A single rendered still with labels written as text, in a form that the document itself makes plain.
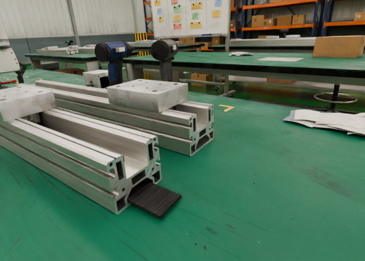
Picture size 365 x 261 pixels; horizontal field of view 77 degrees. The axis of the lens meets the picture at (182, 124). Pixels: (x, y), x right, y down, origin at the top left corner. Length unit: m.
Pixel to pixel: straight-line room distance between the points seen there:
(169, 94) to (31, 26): 12.24
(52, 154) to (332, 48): 2.07
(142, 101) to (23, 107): 0.25
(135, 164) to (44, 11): 12.64
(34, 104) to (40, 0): 12.38
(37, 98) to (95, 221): 0.34
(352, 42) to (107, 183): 2.05
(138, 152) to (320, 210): 0.27
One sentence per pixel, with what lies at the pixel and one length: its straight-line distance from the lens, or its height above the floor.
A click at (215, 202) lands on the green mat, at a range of 0.36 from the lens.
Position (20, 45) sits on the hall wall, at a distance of 12.45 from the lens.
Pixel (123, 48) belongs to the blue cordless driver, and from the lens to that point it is 0.87.
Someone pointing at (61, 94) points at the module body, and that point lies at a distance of 0.79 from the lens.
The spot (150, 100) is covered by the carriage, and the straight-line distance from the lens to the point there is 0.48.
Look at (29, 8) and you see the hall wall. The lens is 12.72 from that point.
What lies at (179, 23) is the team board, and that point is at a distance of 3.94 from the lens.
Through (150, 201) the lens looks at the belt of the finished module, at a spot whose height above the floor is 0.79.
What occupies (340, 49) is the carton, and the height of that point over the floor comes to 0.84.
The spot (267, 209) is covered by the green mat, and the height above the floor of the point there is 0.78.
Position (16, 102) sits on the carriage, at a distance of 0.59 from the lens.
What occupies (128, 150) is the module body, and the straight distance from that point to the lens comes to 0.39.
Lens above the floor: 1.01
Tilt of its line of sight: 22 degrees down
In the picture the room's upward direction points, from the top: 3 degrees counter-clockwise
